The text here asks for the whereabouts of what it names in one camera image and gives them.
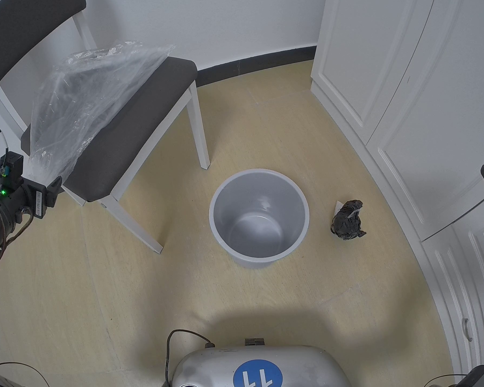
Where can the crumpled black plastic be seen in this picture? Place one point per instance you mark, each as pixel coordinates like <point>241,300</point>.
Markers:
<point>347,222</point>

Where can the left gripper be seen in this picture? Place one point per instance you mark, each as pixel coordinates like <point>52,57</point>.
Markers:
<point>30,198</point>

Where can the grey trash bin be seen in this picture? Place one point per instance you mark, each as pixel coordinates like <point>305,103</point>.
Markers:
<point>258,216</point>

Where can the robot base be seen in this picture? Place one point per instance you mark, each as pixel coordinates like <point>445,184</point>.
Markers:
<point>209,369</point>

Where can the clear plastic bag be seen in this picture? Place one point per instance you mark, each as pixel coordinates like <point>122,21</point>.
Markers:
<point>84,95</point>

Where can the white wardrobe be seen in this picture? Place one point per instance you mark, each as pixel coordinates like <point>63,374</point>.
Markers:
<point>407,75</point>

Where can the white chair with grey cushions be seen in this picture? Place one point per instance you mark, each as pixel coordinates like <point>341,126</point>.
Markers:
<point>145,95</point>

